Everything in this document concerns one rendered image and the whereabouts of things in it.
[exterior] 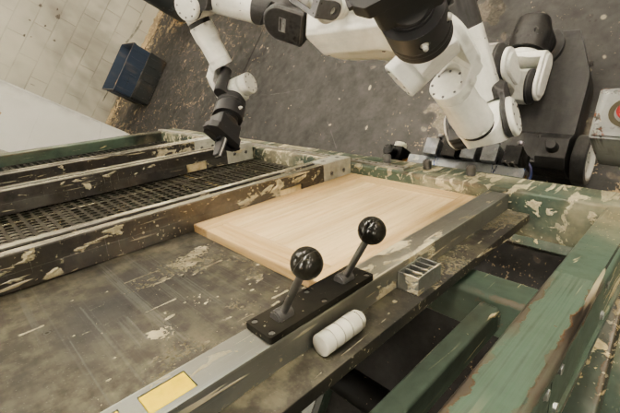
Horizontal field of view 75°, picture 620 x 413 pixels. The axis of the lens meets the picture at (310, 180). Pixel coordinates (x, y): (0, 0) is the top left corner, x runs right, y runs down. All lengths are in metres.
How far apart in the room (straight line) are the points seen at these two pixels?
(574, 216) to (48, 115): 4.38
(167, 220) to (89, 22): 5.34
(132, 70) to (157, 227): 4.34
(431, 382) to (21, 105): 4.38
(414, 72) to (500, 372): 0.41
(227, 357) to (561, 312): 0.40
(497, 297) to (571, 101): 1.31
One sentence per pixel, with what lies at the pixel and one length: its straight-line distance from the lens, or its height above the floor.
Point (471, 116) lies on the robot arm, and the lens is 0.76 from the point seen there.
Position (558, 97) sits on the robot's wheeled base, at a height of 0.17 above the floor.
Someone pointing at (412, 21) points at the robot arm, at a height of 1.52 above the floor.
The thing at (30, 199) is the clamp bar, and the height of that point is 1.56.
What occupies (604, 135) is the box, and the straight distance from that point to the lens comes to 1.05.
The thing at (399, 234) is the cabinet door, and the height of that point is 1.17.
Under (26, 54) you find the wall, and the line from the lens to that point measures 6.02.
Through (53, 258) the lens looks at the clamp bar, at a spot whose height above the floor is 1.62.
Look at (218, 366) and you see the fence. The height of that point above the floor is 1.57.
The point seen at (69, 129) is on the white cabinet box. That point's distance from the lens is 4.72.
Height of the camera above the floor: 1.89
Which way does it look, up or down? 45 degrees down
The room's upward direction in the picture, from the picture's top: 63 degrees counter-clockwise
